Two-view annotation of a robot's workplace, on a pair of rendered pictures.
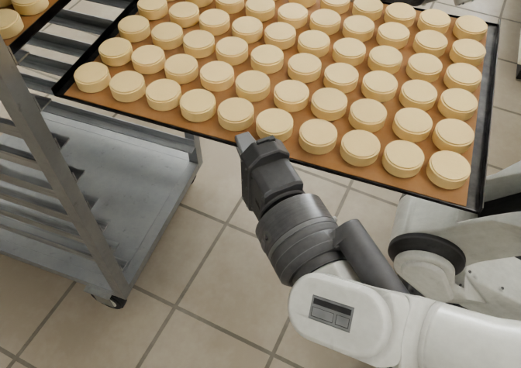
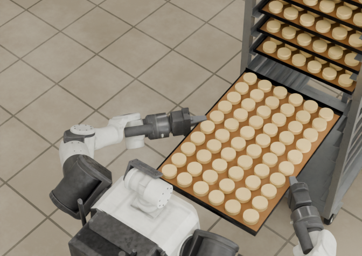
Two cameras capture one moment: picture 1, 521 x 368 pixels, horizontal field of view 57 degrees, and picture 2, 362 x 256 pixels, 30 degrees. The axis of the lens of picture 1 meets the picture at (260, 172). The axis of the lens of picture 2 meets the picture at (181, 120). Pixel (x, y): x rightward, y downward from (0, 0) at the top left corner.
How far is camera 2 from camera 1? 2.14 m
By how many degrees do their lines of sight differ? 61
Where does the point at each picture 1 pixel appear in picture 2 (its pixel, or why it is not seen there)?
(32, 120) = (242, 68)
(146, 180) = (312, 182)
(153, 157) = not seen: hidden behind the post
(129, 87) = (237, 87)
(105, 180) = (315, 161)
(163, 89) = (234, 96)
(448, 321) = (111, 128)
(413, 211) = not seen: hidden behind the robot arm
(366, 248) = (140, 126)
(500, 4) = not seen: outside the picture
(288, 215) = (160, 115)
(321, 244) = (147, 119)
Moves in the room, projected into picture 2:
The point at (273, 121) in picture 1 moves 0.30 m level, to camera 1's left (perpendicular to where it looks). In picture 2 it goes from (207, 124) to (225, 66)
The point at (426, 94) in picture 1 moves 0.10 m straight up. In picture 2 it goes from (207, 177) to (207, 157)
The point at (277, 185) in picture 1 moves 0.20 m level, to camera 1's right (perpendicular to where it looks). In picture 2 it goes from (172, 114) to (155, 158)
